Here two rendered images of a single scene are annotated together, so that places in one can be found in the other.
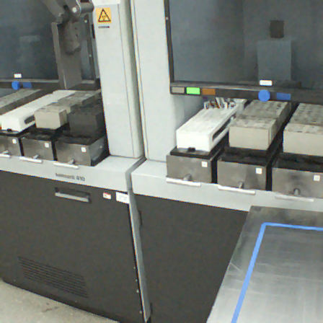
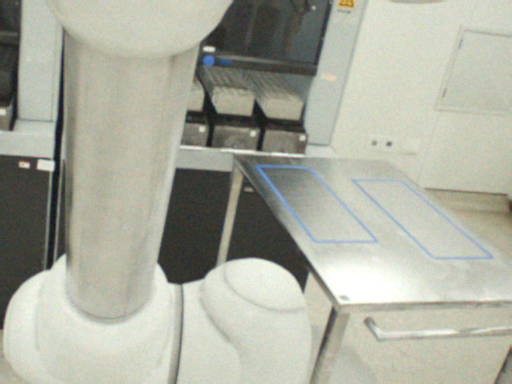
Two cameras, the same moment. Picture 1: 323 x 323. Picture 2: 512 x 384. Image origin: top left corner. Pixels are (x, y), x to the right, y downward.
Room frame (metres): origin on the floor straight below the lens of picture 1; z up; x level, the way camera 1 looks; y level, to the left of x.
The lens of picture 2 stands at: (-0.21, 0.81, 1.40)
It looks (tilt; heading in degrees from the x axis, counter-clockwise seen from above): 23 degrees down; 322
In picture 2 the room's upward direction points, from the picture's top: 9 degrees clockwise
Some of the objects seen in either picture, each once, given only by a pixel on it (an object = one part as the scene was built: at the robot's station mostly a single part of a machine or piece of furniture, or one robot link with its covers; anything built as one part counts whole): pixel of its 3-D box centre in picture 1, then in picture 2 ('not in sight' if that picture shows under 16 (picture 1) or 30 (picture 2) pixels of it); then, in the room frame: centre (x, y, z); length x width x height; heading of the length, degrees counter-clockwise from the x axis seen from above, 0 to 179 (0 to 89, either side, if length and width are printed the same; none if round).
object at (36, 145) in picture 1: (89, 117); not in sight; (1.66, 0.28, 0.78); 0.73 x 0.14 x 0.09; 152
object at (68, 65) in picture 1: (67, 53); (288, 33); (0.46, 0.09, 1.22); 0.03 x 0.01 x 0.07; 152
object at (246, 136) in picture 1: (249, 137); (184, 98); (1.13, -0.24, 0.85); 0.12 x 0.02 x 0.06; 63
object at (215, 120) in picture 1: (210, 126); not in sight; (1.29, -0.15, 0.83); 0.30 x 0.10 x 0.06; 152
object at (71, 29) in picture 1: (78, 27); (303, 17); (0.45, 0.07, 1.25); 0.03 x 0.01 x 0.05; 62
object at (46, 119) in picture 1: (48, 119); not in sight; (1.45, 0.39, 0.85); 0.12 x 0.02 x 0.06; 63
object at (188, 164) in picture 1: (224, 127); not in sight; (1.41, -0.21, 0.78); 0.73 x 0.14 x 0.09; 152
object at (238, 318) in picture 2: not in sight; (243, 341); (0.22, 0.30, 0.87); 0.18 x 0.16 x 0.22; 56
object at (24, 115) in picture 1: (35, 112); not in sight; (1.61, 0.47, 0.83); 0.30 x 0.10 x 0.06; 152
